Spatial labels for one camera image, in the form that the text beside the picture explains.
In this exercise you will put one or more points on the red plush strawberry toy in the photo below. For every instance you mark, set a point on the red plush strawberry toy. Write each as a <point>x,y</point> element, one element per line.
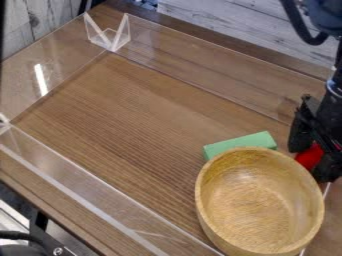
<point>310,156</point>

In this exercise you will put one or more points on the green foam block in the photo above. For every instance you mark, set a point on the green foam block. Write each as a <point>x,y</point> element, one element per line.
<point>261,139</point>

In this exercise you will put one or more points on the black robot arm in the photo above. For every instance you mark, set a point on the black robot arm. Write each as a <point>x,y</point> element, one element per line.
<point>317,20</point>

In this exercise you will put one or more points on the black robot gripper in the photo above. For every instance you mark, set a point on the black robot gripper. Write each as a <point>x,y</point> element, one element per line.
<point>318,124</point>

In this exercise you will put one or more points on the clear acrylic tray wall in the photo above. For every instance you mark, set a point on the clear acrylic tray wall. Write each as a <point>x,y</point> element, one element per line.
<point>119,226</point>

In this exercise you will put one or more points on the clear acrylic corner bracket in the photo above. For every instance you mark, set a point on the clear acrylic corner bracket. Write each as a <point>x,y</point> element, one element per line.
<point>109,38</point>

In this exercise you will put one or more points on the wooden oval bowl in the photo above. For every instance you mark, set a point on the wooden oval bowl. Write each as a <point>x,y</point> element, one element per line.
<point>260,203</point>

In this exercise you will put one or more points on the black metal table frame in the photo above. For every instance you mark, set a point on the black metal table frame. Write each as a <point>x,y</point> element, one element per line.
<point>61,243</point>

